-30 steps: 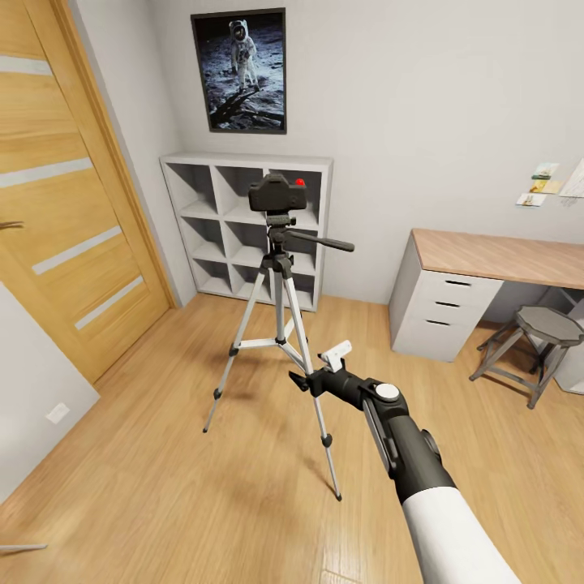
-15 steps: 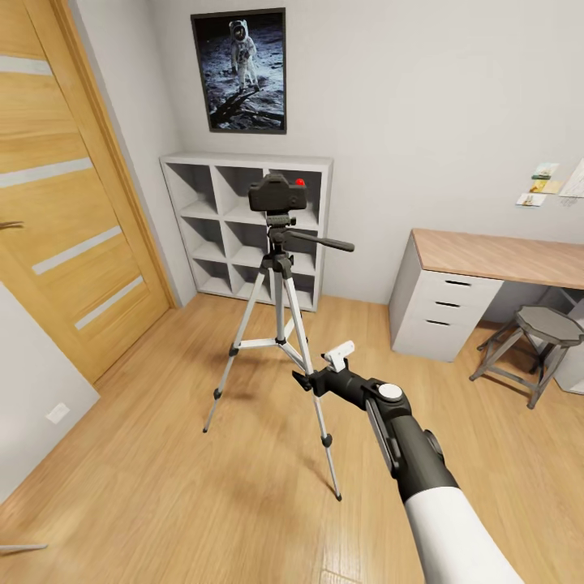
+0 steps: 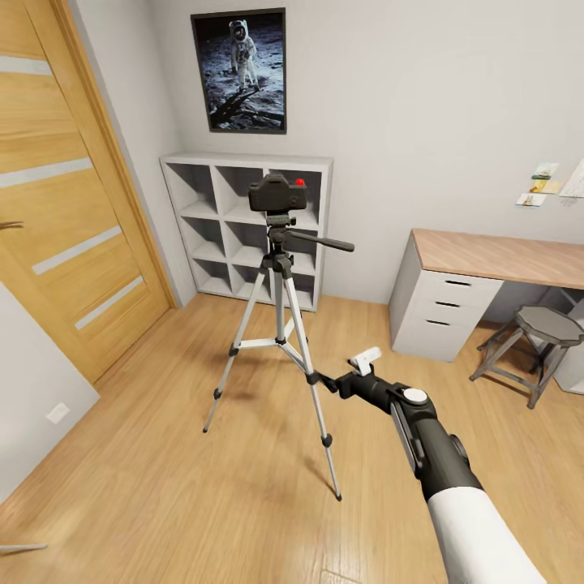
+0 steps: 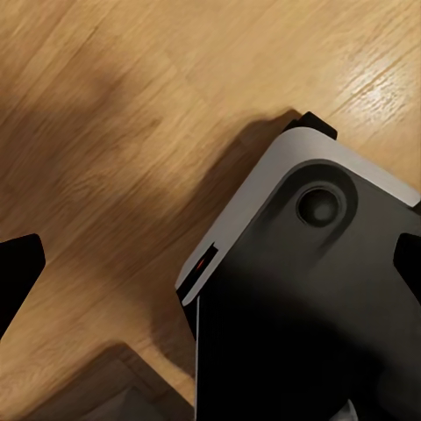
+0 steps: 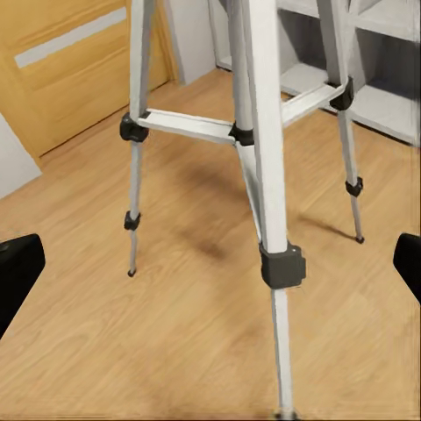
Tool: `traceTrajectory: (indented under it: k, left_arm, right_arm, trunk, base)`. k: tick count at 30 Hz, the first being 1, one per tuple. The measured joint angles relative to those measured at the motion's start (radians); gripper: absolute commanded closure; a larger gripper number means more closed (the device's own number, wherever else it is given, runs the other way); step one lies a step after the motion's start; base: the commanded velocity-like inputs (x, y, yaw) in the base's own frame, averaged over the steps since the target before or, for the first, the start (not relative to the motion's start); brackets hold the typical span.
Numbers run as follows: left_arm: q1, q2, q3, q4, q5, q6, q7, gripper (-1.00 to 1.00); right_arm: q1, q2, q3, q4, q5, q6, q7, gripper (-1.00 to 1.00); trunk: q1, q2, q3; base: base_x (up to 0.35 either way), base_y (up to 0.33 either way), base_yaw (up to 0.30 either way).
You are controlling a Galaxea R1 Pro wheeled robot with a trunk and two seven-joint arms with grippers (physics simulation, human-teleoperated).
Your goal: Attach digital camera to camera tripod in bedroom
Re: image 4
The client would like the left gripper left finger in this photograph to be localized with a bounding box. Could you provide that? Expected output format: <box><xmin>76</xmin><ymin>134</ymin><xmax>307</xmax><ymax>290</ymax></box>
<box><xmin>0</xmin><ymin>233</ymin><xmax>46</xmax><ymax>338</ymax></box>

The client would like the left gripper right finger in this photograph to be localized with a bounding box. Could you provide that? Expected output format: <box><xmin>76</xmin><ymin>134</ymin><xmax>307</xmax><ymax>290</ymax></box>
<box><xmin>393</xmin><ymin>232</ymin><xmax>421</xmax><ymax>304</ymax></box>

